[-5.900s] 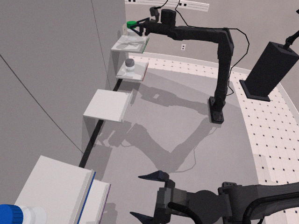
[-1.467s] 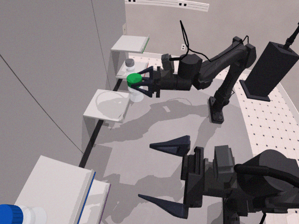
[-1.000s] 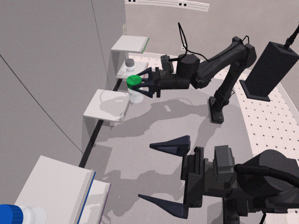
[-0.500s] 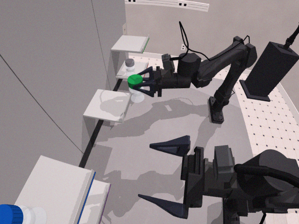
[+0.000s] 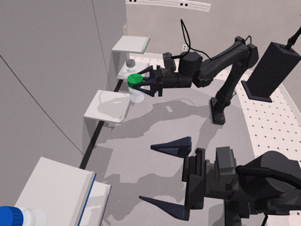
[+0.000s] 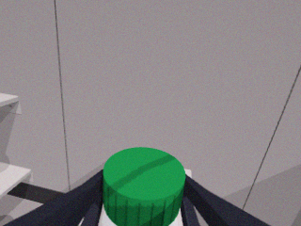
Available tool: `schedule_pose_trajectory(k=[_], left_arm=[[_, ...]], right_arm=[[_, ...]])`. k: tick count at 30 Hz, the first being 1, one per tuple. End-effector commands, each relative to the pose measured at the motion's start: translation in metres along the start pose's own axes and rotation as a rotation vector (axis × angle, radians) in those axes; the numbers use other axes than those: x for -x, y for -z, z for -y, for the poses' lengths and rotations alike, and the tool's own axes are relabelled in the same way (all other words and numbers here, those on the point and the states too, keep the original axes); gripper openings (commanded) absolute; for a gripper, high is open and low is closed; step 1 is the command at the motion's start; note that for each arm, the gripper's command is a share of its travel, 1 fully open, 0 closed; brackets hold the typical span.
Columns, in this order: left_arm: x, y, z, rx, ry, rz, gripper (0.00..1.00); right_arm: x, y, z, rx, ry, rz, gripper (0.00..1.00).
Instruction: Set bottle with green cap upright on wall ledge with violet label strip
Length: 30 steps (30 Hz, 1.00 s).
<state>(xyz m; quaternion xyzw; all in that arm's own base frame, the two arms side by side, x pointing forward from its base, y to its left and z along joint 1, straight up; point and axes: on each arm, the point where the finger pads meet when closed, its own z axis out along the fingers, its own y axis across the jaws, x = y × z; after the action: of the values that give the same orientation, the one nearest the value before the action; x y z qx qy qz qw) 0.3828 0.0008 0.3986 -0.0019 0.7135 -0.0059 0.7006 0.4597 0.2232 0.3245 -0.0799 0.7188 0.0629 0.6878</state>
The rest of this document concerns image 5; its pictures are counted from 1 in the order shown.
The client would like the clear bottle with green cap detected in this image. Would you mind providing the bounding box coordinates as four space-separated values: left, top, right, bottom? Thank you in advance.
127 73 144 103

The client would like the white bottle with dark grey cap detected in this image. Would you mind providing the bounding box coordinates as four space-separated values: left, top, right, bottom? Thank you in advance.
126 59 136 76

